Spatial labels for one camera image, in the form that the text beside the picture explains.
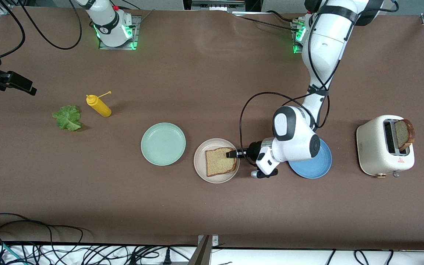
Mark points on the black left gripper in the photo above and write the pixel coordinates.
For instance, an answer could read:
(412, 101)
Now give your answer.
(253, 149)

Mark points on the brown toast bread slice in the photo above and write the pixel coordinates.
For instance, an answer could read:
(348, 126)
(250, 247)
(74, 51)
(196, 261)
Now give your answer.
(403, 134)
(217, 163)

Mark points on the green lettuce leaf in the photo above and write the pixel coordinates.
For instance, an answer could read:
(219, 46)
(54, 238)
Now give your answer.
(67, 117)

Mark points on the yellow mustard squeeze bottle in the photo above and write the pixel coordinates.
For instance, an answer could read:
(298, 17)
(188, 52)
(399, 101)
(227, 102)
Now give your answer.
(101, 108)

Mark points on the beige round plate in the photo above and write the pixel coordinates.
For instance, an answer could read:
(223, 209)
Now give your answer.
(199, 162)

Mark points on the light green round plate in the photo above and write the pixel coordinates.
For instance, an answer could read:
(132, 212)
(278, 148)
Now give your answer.
(163, 144)

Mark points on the blue round plate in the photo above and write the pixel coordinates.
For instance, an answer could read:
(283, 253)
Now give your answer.
(318, 165)

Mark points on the black power plug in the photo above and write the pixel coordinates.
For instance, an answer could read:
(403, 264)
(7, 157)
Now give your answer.
(167, 257)

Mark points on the white two-slot toaster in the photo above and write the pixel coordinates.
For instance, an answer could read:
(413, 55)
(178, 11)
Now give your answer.
(372, 151)

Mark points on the black equipment box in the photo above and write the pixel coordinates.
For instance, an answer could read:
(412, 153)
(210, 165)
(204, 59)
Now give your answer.
(250, 4)

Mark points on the aluminium profile post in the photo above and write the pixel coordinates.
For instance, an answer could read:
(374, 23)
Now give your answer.
(202, 254)

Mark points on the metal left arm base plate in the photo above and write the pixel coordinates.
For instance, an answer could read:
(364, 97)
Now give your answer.
(293, 46)

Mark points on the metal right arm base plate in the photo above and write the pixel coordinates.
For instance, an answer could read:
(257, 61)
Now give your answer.
(137, 29)

